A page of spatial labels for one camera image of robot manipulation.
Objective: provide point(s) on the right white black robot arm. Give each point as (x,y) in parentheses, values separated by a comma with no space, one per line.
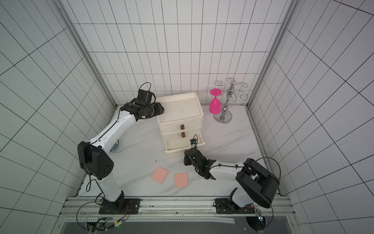
(254,183)

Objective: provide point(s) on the cabinet drawer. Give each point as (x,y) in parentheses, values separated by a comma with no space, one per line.
(176,147)

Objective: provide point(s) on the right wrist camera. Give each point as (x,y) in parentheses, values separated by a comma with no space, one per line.
(193,142)

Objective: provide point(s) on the white plastic drawer cabinet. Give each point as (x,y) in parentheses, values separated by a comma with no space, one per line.
(182,116)

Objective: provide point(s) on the pink plastic goblet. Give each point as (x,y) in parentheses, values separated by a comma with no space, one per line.
(215,105)

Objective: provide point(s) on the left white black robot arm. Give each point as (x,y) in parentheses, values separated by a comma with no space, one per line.
(94,155)

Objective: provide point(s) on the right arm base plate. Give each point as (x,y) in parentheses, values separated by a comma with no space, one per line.
(228,207)

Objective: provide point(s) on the chrome glass holder stand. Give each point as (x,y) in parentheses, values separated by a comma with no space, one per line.
(232,92)

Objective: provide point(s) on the pink sticky notes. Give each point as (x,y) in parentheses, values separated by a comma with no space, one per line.
(159,174)
(181,180)

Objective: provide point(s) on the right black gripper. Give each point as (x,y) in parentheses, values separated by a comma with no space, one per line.
(192,155)

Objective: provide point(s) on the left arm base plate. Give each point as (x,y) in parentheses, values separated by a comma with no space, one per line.
(120,207)

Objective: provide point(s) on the aluminium mounting rail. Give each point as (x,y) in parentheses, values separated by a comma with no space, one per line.
(86,209)

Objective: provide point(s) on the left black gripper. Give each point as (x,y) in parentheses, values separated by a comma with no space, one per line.
(159,108)

